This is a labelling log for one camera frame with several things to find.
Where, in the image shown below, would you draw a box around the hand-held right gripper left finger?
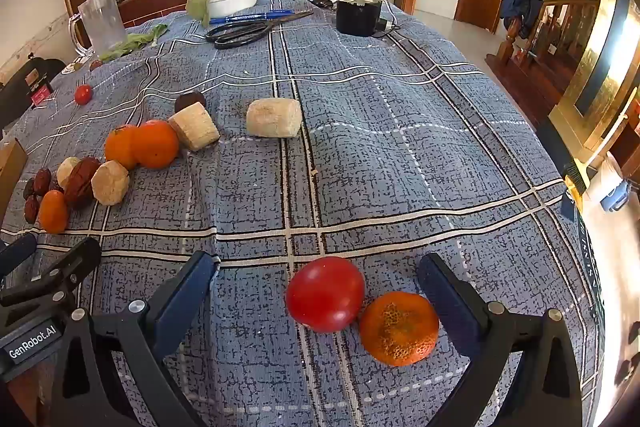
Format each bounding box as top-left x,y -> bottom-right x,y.
47,250 -> 221,427

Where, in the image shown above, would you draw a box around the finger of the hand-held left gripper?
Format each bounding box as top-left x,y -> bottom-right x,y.
0,237 -> 103,308
0,232 -> 39,279

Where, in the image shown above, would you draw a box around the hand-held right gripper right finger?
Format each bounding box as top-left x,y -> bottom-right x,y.
416,253 -> 586,427

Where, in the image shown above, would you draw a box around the tangerine with rough patch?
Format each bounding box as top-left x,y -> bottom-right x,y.
359,291 -> 441,368

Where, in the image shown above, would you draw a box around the large red tomato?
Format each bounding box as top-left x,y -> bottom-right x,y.
285,257 -> 366,334

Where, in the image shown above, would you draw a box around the smooth orange tangerine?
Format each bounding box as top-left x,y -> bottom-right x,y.
104,125 -> 138,170
131,119 -> 180,169

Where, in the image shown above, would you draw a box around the small orange tangerine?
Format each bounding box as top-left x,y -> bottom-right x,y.
38,190 -> 69,235

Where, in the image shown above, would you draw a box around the brown cardboard box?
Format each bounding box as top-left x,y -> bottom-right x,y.
0,138 -> 28,223

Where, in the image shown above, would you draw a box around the large red date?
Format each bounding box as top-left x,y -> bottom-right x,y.
64,157 -> 102,209

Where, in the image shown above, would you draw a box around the small peeled sugarcane piece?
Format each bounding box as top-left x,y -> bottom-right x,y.
91,160 -> 131,206
56,157 -> 81,188

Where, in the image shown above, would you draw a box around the blue plaid tablecloth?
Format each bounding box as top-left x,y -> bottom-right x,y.
0,0 -> 608,427

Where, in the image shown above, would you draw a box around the black chair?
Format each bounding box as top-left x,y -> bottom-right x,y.
0,57 -> 66,128

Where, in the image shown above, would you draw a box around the small red label bottle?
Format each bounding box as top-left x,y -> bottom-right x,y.
27,74 -> 55,108

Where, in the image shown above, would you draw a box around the large peeled sugarcane piece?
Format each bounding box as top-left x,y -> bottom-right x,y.
168,102 -> 221,152
245,98 -> 303,138

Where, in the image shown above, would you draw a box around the dark purple passion fruit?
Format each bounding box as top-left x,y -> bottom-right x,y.
174,90 -> 207,114

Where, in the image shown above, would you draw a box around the green lettuce leaf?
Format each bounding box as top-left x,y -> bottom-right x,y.
97,23 -> 168,62

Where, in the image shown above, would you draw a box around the clear plastic pitcher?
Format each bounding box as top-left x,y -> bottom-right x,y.
67,0 -> 130,60

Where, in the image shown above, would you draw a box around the black metal scissors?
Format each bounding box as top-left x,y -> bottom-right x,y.
205,10 -> 315,50

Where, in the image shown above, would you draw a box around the blue marker pen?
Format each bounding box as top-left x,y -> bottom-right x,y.
225,9 -> 293,20
209,13 -> 281,26

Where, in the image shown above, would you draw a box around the folded green leaf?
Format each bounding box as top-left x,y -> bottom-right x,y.
186,0 -> 213,28

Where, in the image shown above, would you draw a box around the wooden stair railing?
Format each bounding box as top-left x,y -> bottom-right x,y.
500,0 -> 601,78

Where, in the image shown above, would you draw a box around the black cylindrical motor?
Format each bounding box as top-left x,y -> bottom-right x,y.
335,0 -> 385,36

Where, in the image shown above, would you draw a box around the dark blue jacket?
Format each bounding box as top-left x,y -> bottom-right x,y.
500,0 -> 543,40

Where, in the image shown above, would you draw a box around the golden frame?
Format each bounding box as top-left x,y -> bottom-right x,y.
550,0 -> 640,168

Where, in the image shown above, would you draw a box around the motor power cable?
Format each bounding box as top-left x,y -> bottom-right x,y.
372,0 -> 401,38

